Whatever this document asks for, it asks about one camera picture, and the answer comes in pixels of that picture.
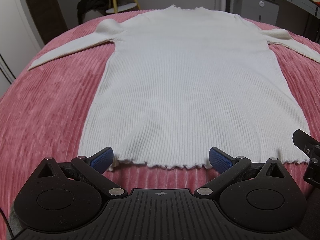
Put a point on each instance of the black garment on floor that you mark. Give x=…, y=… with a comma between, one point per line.
x=90, y=9

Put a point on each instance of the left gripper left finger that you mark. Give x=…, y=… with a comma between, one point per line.
x=91, y=169

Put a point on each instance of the white wardrobe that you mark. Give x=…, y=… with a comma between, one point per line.
x=20, y=40

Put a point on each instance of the grey dressing table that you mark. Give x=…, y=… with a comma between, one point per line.
x=300, y=17

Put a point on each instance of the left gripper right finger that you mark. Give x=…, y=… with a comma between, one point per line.
x=229, y=169

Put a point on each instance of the grey bedside cabinet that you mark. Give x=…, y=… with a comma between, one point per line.
x=264, y=11

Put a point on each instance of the white ribbed knit sweater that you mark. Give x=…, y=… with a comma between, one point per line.
x=181, y=81

